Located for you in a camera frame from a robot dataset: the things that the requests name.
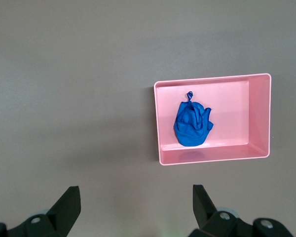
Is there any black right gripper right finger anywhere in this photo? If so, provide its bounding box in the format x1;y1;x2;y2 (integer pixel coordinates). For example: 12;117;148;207
188;184;293;237

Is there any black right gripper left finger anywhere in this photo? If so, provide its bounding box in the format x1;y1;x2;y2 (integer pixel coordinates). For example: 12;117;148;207
0;186;81;237

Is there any pink plastic bin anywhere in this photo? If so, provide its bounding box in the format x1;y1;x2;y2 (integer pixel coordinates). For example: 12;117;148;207
153;73;272;166

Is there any blue cloth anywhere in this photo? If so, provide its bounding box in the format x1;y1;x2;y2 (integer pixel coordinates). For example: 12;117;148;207
173;91;215;148

